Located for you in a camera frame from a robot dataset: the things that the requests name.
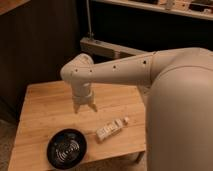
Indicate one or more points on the metal vertical pole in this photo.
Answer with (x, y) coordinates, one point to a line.
(90, 32)

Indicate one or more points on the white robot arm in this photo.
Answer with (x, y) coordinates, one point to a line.
(179, 108)

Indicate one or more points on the white labelled bottle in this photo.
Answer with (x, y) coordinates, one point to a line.
(111, 128)

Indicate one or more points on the grey metal beam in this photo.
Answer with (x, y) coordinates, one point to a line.
(105, 49)

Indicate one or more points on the wooden table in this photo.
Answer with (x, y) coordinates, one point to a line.
(48, 109)

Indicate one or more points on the dark wooden cabinet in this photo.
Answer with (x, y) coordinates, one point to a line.
(36, 39)

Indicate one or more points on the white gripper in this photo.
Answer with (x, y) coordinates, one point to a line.
(83, 100)

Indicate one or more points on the black ceramic bowl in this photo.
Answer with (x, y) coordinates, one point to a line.
(66, 149)

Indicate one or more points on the wooden shelf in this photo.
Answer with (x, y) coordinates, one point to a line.
(176, 7)

